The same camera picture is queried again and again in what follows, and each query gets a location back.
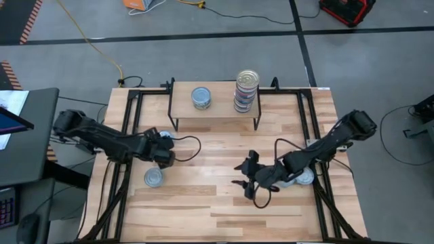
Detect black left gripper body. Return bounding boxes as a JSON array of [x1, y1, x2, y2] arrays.
[[149, 134, 176, 155]]

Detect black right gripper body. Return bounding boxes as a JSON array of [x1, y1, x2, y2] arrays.
[[250, 162, 289, 189]]

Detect grey desk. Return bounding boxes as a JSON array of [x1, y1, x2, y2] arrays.
[[0, 87, 60, 188]]

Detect grey side table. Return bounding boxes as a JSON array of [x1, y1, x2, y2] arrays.
[[0, 178, 57, 244]]

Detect orange device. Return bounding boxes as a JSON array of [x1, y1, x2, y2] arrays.
[[123, 0, 151, 12]]

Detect yellow power plug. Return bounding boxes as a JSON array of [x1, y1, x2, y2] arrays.
[[178, 0, 206, 9]]

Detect white paper sheet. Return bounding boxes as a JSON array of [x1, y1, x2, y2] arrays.
[[0, 89, 30, 150]]

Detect dark monitor screen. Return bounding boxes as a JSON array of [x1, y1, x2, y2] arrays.
[[0, 106, 35, 136]]

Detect black computer mouse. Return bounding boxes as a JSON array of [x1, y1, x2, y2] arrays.
[[16, 212, 42, 244]]

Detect black mat orange striped edge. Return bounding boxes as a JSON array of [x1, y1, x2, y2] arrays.
[[0, 0, 44, 45], [0, 60, 23, 91]]

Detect black keyboard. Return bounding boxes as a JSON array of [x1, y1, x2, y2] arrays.
[[0, 186, 18, 230]]

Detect black equipment stand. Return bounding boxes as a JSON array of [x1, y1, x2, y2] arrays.
[[402, 94, 434, 140]]

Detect red black equipment case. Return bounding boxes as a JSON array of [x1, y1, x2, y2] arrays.
[[318, 0, 377, 28]]

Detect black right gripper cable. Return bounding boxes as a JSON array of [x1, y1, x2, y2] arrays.
[[252, 137, 308, 209]]

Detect black aluminium table frame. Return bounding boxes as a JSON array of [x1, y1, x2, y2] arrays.
[[76, 77, 370, 244]]

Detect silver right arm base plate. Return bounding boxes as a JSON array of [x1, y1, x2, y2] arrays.
[[306, 138, 352, 150]]

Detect black coiled cable plug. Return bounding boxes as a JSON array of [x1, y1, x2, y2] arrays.
[[117, 75, 144, 89]]

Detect wooden shelf black wire legs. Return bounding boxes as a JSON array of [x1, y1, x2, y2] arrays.
[[167, 77, 262, 132]]

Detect thin black cable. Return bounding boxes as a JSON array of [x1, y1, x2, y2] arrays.
[[58, 96, 109, 106]]

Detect yellow floor cable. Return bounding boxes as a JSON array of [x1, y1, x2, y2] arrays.
[[56, 0, 125, 82]]

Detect black looped floor cable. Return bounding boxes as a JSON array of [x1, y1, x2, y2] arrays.
[[378, 104, 434, 167]]

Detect white floor cable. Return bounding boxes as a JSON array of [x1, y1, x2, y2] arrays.
[[127, 0, 167, 16]]

